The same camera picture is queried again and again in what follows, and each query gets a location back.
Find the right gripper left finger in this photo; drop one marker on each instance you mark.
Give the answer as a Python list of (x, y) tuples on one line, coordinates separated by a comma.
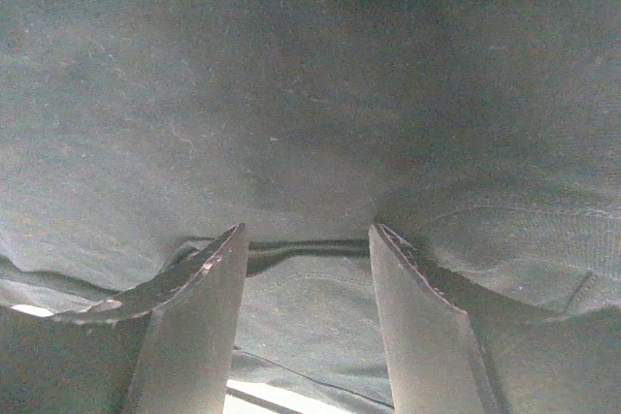
[(164, 346)]

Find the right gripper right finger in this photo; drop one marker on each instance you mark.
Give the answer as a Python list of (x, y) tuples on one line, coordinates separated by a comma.
[(452, 346)]

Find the black t-shirt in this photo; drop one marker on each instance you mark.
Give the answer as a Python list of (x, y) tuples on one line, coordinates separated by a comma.
[(136, 132)]

